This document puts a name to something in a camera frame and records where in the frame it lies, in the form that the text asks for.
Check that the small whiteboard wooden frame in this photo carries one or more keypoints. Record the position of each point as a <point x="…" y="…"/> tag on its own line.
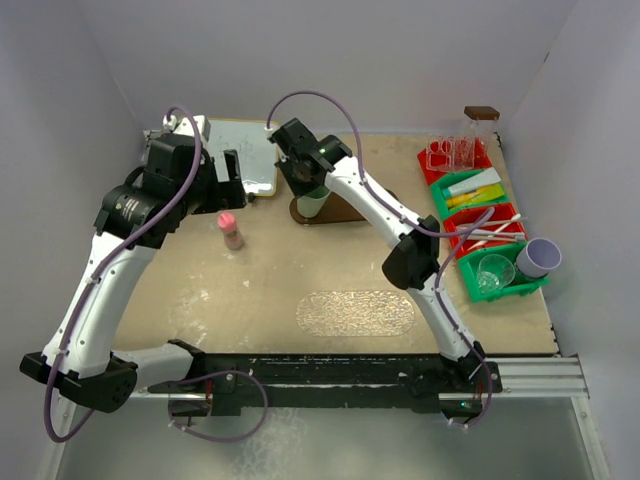
<point x="257" y="156"/>

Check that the yellow toothpaste tube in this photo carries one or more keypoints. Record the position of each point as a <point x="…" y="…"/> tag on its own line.
<point x="481" y="195"/>

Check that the white grey toothpaste tube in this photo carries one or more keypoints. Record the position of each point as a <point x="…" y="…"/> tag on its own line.
<point x="465" y="182"/>

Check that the green bin cups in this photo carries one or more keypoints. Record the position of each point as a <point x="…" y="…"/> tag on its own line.
<point x="521" y="285"/>

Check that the purple plastic cup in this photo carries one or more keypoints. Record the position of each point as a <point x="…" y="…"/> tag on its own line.
<point x="538" y="258"/>

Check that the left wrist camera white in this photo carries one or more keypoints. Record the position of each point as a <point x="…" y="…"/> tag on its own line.
<point x="183" y="126"/>

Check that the red bin far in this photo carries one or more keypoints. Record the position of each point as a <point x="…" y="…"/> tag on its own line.
<point x="432" y="176"/>

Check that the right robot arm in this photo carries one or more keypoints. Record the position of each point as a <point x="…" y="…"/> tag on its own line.
<point x="412" y="265"/>

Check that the white toothbrush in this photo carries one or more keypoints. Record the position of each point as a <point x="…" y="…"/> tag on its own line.
<point x="501" y="231"/>

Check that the dark wooden oval tray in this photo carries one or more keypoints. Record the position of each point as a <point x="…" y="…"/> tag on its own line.
<point x="334" y="211"/>

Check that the clear acrylic toothbrush holder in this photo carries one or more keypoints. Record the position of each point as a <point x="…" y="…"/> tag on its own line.
<point x="450" y="154"/>

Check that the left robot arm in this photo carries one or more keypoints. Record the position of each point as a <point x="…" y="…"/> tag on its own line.
<point x="132" y="224"/>

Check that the clear jar brown lid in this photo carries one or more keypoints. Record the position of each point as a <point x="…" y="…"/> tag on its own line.
<point x="482" y="123"/>

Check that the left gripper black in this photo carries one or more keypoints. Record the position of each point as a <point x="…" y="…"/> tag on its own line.
<point x="225" y="194"/>

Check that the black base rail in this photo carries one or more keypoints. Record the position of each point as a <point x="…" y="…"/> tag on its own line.
<point x="422" y="383"/>

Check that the clear plastic cup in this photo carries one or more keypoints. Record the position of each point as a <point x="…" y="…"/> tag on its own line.
<point x="494" y="273"/>

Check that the green plastic cup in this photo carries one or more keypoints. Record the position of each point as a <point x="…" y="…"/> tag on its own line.
<point x="309" y="205"/>

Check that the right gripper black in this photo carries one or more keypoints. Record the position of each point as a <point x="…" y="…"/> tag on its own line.
<point x="298" y="189"/>

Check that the textured clear oval mat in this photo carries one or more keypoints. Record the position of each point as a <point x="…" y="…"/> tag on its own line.
<point x="360" y="313"/>

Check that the pink cap bottle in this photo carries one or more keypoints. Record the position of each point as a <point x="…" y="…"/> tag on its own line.
<point x="228" y="226"/>

